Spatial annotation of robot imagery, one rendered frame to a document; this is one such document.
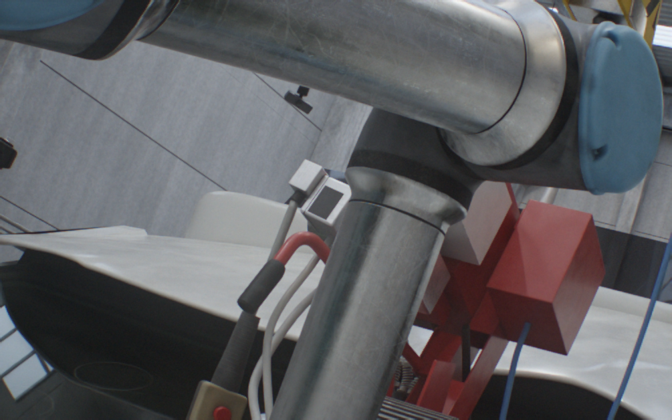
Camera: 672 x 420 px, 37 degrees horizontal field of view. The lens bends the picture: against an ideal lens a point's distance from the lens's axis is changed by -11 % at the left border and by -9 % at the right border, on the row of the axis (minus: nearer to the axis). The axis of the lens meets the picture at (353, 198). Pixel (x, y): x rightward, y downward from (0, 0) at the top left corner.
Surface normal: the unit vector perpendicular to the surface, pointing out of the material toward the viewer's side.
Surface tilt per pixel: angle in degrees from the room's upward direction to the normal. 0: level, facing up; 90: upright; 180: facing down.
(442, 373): 90
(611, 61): 88
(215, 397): 90
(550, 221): 73
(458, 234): 163
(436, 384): 90
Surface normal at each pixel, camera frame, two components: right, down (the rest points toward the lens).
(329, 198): -0.34, -0.50
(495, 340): 0.82, 0.20
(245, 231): -0.51, -0.36
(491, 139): -0.50, 0.57
